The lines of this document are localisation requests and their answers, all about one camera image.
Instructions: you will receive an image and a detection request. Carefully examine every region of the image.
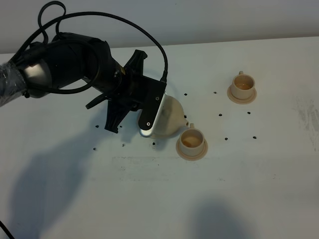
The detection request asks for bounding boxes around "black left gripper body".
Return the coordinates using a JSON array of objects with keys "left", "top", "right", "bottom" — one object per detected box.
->
[{"left": 99, "top": 63, "right": 150, "bottom": 112}]

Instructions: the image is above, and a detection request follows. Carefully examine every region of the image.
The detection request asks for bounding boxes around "near beige teacup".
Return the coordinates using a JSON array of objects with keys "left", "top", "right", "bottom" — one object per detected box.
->
[{"left": 179, "top": 123, "right": 205, "bottom": 147}]

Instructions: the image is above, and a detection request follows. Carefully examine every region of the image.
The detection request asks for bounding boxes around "beige ceramic teapot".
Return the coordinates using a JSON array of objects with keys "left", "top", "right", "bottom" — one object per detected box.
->
[{"left": 140, "top": 94, "right": 189, "bottom": 138}]

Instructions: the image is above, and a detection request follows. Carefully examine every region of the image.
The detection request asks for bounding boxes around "far beige cup saucer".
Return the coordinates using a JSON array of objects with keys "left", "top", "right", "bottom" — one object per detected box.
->
[{"left": 227, "top": 87, "right": 257, "bottom": 105}]

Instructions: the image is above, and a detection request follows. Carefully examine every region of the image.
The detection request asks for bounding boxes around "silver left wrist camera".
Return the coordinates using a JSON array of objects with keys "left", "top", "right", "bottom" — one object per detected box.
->
[{"left": 138, "top": 77, "right": 166, "bottom": 137}]

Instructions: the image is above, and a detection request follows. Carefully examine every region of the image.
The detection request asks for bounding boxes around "beige teacup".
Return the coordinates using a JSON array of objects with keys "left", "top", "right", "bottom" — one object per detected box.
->
[
  {"left": 231, "top": 71, "right": 255, "bottom": 100},
  {"left": 179, "top": 123, "right": 205, "bottom": 147}
]

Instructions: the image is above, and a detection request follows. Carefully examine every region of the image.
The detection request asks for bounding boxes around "black left camera cable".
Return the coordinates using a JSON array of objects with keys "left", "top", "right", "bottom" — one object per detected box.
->
[{"left": 9, "top": 0, "right": 169, "bottom": 95}]

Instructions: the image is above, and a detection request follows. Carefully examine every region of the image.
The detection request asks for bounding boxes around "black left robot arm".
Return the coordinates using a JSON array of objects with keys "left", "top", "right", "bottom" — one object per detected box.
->
[{"left": 0, "top": 33, "right": 152, "bottom": 132}]

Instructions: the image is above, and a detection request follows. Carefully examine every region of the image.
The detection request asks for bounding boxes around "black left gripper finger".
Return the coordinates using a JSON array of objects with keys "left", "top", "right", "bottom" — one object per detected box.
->
[
  {"left": 124, "top": 50, "right": 148, "bottom": 75},
  {"left": 105, "top": 100, "right": 132, "bottom": 132}
]

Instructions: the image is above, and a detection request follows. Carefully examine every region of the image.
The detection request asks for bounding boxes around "near beige cup saucer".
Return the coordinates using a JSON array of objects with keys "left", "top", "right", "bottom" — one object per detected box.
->
[{"left": 176, "top": 139, "right": 208, "bottom": 161}]

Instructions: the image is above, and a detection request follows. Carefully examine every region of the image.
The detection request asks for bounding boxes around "far beige teacup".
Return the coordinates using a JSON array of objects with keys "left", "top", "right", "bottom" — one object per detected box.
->
[{"left": 231, "top": 71, "right": 255, "bottom": 100}]

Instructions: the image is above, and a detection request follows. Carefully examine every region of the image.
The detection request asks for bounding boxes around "beige cup saucer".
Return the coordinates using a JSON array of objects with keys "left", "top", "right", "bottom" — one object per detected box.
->
[
  {"left": 227, "top": 87, "right": 257, "bottom": 105},
  {"left": 176, "top": 139, "right": 208, "bottom": 161}
]

